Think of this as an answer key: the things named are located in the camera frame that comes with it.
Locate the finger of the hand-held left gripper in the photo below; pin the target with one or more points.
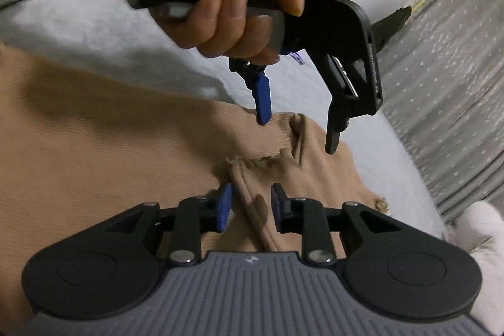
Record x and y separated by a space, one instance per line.
263 100
334 131

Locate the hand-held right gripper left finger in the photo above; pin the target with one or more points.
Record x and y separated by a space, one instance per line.
225 208

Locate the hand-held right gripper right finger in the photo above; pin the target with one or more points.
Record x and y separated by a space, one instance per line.
278 208

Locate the tan ribbed garment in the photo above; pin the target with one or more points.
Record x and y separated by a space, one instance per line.
98 147

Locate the grey dotted curtain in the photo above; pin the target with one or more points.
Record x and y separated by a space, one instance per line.
445 84

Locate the white fluffy garment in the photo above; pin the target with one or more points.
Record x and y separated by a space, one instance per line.
482 237

